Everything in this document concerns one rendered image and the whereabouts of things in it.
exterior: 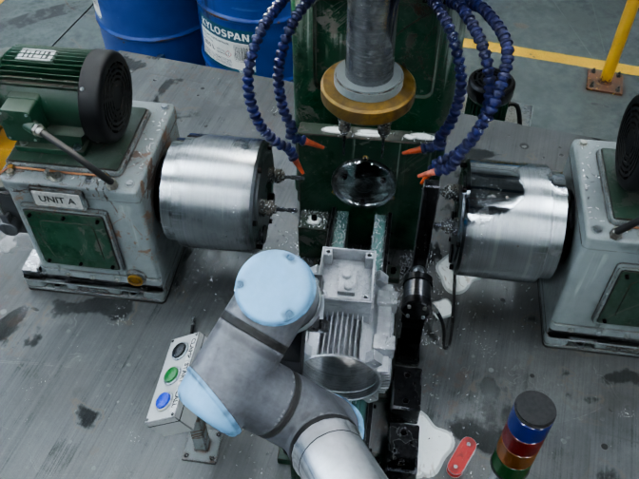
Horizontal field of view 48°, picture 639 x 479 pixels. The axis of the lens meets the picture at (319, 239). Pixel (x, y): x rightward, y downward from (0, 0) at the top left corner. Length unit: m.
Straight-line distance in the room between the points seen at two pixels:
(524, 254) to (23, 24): 3.45
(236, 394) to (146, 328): 0.86
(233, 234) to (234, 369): 0.68
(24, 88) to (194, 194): 0.38
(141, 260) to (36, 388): 0.34
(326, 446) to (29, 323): 1.06
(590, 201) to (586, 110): 2.23
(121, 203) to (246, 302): 0.71
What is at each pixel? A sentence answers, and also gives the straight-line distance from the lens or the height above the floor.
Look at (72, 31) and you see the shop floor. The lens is 4.24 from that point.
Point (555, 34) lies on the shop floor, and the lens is 4.19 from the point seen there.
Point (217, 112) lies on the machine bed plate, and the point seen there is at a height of 0.80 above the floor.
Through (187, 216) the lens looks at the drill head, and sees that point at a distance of 1.49.
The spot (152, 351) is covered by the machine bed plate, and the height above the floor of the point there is 0.80.
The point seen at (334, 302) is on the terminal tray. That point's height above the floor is 1.14.
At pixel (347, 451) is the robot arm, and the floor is 1.40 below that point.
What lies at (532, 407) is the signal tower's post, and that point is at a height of 1.22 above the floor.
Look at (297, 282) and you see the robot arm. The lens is 0.82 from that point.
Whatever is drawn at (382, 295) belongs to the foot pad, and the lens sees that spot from 1.35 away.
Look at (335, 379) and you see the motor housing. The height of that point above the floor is 0.94.
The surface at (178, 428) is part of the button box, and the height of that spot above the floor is 1.05.
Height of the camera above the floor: 2.14
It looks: 48 degrees down
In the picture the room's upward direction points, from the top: straight up
